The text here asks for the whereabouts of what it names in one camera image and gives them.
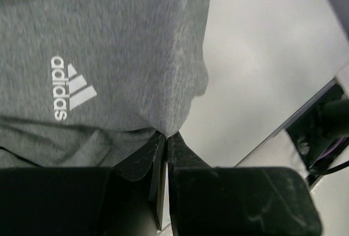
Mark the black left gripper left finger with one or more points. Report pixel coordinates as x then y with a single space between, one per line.
126 199

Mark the grey adidas t-shirt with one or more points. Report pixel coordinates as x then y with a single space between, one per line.
88 82

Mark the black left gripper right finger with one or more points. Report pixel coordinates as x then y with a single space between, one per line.
207 200

